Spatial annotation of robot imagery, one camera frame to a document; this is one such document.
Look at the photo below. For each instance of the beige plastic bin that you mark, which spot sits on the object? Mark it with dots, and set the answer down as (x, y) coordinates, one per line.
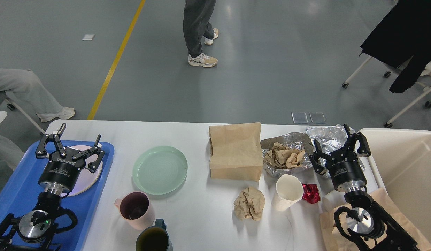
(401, 162)

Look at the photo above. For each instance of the seated person grey trousers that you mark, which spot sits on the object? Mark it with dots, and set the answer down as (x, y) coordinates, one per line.
(26, 86)

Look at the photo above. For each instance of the mint green plate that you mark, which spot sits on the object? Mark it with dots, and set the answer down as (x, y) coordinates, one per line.
(160, 170)

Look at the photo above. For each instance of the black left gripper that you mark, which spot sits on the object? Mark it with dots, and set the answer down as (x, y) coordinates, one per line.
(64, 166)

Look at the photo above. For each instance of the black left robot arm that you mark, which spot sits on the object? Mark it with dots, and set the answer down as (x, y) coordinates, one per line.
(35, 230)

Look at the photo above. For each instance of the white paper cup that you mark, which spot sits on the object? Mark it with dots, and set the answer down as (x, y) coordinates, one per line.
(289, 190)

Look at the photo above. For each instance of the crumpled brown paper ball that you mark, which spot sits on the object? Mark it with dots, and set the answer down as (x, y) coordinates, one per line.
(249, 204)

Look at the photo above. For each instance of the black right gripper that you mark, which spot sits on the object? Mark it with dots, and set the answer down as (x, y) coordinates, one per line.
(344, 168)

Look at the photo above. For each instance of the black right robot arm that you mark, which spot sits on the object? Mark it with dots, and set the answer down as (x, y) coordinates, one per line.
(366, 223)

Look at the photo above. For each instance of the black jacket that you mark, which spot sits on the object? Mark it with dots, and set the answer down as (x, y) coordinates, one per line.
(403, 35)

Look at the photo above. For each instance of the crumpled brown paper in foil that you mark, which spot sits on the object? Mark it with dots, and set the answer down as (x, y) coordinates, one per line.
(282, 157)

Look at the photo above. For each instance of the standing person in jeans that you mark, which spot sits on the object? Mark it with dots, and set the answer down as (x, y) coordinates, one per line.
(196, 25)

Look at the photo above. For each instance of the blue plastic tray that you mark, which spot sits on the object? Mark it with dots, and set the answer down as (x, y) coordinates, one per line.
(19, 196)

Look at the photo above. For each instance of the flat brown paper bag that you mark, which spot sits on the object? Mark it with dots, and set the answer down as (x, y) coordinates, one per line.
(334, 241)

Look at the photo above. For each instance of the crumpled aluminium foil sheet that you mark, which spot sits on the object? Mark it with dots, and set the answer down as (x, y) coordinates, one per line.
(330, 139)

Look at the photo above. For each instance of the grey chair with legs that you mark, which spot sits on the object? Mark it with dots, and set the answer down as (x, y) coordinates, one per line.
(13, 107)

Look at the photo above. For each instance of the pink plate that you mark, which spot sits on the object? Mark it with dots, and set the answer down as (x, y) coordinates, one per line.
(86, 179)

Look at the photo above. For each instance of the dark teal mug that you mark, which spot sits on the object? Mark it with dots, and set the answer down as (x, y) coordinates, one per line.
(155, 238)

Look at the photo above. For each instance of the aluminium foil with paper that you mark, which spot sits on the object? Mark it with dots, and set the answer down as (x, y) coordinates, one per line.
(299, 141)

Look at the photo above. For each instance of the red foil wrapper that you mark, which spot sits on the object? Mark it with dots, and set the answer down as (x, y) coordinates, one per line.
(311, 193)

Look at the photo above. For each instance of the pink ribbed mug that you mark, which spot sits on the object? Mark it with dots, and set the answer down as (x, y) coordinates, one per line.
(137, 210)

